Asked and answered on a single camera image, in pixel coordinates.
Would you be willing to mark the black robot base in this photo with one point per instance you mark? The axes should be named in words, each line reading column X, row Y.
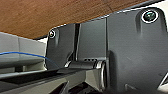
column 133, row 50

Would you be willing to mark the grey bin green lid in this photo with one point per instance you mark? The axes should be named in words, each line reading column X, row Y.
column 20, row 63

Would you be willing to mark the grey bin blue lid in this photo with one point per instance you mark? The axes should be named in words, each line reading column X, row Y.
column 26, row 45

